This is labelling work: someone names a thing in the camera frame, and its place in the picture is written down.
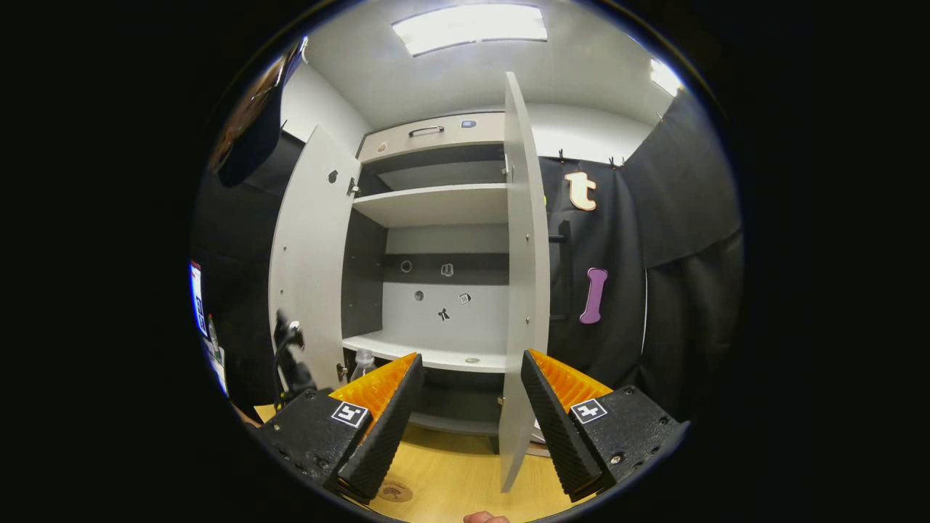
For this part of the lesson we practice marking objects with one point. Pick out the white cabinet with dark interior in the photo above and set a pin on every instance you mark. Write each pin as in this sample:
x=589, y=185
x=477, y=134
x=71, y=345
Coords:
x=479, y=319

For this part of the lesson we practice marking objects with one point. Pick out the round wooden coaster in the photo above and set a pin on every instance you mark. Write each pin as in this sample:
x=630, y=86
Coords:
x=396, y=492

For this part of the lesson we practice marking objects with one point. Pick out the small ceiling light panel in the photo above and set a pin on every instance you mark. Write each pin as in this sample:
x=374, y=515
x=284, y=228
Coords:
x=665, y=76

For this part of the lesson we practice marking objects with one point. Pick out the white cabinet shelf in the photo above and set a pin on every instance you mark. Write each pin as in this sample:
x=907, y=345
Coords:
x=436, y=203
x=450, y=356

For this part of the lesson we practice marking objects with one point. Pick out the computer screen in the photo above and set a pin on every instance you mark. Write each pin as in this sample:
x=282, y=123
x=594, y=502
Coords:
x=196, y=298

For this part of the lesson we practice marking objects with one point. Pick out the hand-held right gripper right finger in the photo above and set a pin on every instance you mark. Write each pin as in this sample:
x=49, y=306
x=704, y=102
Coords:
x=563, y=436

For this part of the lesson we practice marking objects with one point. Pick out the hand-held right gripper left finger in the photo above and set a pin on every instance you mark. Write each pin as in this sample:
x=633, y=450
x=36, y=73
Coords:
x=385, y=428

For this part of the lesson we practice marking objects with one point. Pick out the black backdrop cloth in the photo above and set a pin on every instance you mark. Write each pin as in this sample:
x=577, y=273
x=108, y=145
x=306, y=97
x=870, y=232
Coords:
x=690, y=290

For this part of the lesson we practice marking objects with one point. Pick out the white cabinet drawer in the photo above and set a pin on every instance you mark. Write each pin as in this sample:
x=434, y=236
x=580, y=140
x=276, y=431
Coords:
x=450, y=142

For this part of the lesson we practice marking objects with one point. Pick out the large ceiling light panel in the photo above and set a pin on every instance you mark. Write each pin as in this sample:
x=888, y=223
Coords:
x=468, y=27

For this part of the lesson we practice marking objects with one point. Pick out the white cabinet door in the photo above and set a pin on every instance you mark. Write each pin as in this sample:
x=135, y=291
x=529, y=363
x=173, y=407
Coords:
x=524, y=290
x=312, y=254

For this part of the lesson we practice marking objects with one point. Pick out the green label clear bottle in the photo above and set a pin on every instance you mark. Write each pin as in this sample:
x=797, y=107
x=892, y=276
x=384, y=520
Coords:
x=363, y=362

